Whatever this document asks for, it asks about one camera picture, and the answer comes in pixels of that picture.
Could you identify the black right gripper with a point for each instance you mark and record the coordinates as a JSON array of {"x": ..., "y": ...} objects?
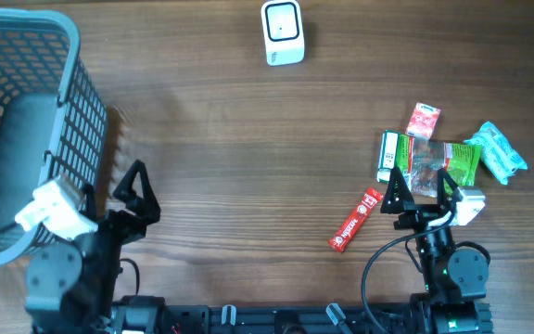
[{"x": 417, "y": 213}]

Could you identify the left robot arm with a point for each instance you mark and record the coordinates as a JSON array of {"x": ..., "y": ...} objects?
[{"x": 70, "y": 286}]

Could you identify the red Nescafe coffee stick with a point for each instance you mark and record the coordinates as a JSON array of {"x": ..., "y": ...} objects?
[{"x": 353, "y": 223}]

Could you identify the orange Kleenex tissue pack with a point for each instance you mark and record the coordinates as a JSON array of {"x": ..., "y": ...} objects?
[{"x": 423, "y": 121}]

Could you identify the green snack bag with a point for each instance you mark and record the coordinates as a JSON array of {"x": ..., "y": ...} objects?
[{"x": 419, "y": 161}]

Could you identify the green white small box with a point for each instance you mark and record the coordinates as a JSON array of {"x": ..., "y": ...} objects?
[{"x": 387, "y": 156}]

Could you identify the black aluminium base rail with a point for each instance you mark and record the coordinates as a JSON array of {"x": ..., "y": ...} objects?
[{"x": 295, "y": 319}]

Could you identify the grey plastic mesh basket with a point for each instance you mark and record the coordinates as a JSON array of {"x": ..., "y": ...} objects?
[{"x": 52, "y": 120}]

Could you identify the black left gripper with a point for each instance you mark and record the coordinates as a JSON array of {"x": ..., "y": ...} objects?
[{"x": 133, "y": 225}]

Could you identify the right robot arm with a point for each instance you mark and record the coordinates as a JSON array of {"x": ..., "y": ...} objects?
[{"x": 455, "y": 274}]

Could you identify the teal tissue pack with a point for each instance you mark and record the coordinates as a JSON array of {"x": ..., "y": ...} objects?
[{"x": 497, "y": 153}]

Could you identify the white barcode scanner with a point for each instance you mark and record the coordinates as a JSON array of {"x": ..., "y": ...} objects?
[{"x": 283, "y": 33}]

